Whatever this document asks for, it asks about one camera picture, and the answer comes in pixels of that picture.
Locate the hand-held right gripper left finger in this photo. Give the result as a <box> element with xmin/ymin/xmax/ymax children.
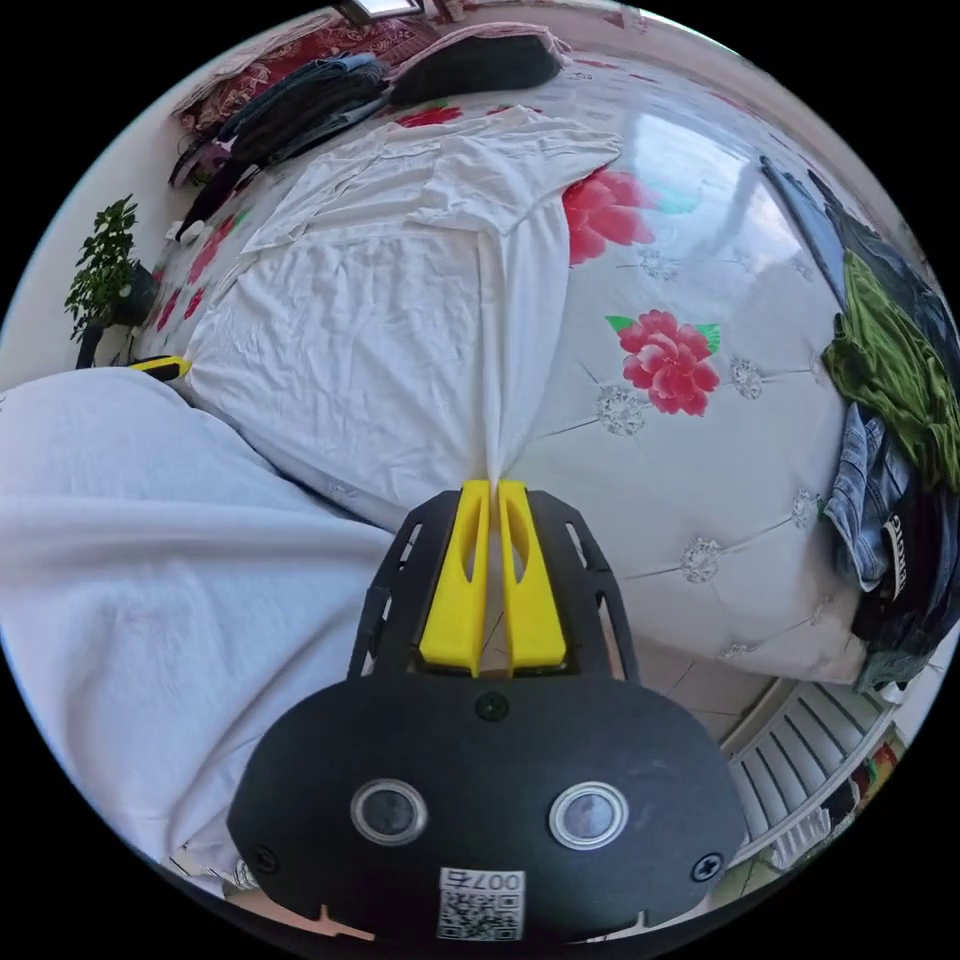
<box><xmin>418</xmin><ymin>479</ymin><xmax>493</xmax><ymax>674</ymax></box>

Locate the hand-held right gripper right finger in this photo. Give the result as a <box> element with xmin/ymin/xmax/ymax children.
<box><xmin>497</xmin><ymin>479</ymin><xmax>568</xmax><ymax>670</ymax></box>

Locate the white short sleeve shirt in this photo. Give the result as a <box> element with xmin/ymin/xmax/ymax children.
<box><xmin>182</xmin><ymin>103</ymin><xmax>624</xmax><ymax>520</ymax></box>

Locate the green potted plant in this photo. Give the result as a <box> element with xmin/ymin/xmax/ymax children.
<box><xmin>62</xmin><ymin>193</ymin><xmax>160</xmax><ymax>370</ymax></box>

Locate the bed with floral quilt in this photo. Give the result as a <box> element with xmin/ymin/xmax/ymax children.
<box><xmin>138</xmin><ymin>29</ymin><xmax>920</xmax><ymax>688</ymax></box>

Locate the white slatted rack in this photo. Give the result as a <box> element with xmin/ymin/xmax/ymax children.
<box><xmin>718</xmin><ymin>673</ymin><xmax>905</xmax><ymax>875</ymax></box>

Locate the pile of dark jeans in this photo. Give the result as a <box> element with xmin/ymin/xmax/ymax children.
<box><xmin>167</xmin><ymin>50</ymin><xmax>394</xmax><ymax>226</ymax></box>

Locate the pile of clothes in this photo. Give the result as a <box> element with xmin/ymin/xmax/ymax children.
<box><xmin>758</xmin><ymin>153</ymin><xmax>960</xmax><ymax>695</ymax></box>

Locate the black cushion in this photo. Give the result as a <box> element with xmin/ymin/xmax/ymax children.
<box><xmin>388</xmin><ymin>31</ymin><xmax>565</xmax><ymax>108</ymax></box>

